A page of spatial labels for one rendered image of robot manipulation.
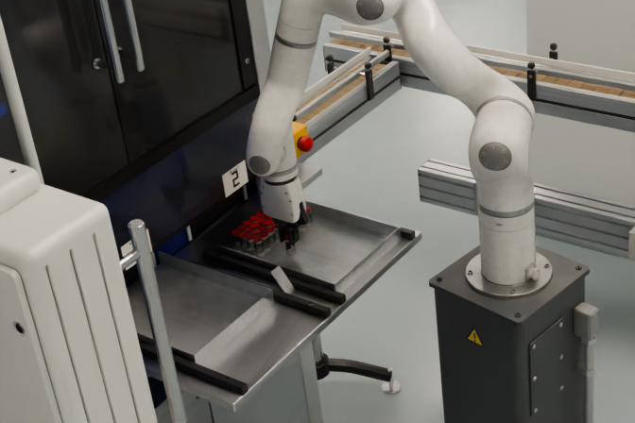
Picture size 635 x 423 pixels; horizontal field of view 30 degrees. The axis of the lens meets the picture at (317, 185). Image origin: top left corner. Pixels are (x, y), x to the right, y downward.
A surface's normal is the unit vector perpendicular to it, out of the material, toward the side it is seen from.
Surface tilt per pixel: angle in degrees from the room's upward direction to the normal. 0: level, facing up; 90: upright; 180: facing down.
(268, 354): 0
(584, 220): 90
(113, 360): 90
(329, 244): 0
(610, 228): 90
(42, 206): 0
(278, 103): 46
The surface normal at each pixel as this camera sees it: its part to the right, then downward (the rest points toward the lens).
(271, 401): 0.80, 0.22
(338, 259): -0.11, -0.86
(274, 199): -0.59, 0.46
